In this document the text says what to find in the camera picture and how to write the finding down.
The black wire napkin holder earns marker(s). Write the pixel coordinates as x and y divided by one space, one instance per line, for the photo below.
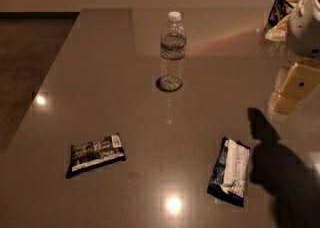
279 10

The black snack packet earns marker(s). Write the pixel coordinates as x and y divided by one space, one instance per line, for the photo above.
94 154

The clear plastic water bottle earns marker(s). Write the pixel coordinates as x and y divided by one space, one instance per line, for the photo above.
173 43

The blue white snack packet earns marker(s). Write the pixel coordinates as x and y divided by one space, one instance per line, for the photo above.
228 178

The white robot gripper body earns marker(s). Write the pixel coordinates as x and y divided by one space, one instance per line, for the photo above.
305 27

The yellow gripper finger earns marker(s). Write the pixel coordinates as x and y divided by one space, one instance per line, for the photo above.
294 83

